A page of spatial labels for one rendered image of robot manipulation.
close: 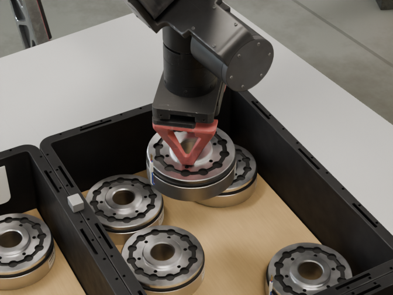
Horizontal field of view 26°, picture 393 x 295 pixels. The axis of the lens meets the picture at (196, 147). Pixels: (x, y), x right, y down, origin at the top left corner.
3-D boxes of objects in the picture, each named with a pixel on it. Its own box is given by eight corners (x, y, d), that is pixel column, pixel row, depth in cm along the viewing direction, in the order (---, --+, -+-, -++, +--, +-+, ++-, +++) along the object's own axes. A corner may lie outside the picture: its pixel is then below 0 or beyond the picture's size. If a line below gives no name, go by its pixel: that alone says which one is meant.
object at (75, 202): (68, 203, 101) (66, 196, 100) (78, 199, 102) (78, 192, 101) (73, 213, 100) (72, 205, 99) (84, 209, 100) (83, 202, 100)
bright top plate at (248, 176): (169, 160, 118) (169, 157, 118) (229, 136, 122) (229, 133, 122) (208, 202, 112) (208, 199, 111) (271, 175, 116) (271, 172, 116)
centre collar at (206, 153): (161, 147, 98) (161, 143, 98) (196, 130, 100) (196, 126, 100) (186, 171, 95) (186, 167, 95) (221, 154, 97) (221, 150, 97)
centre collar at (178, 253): (135, 249, 105) (134, 246, 104) (169, 235, 107) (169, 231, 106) (154, 275, 102) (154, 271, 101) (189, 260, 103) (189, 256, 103)
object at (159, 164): (130, 146, 99) (130, 142, 98) (200, 114, 103) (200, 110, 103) (180, 197, 93) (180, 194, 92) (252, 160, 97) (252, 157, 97)
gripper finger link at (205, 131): (223, 138, 99) (225, 74, 93) (214, 181, 94) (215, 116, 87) (165, 131, 100) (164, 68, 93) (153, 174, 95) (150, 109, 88)
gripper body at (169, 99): (227, 68, 95) (228, 13, 90) (213, 128, 88) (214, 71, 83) (169, 62, 96) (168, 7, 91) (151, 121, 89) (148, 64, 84)
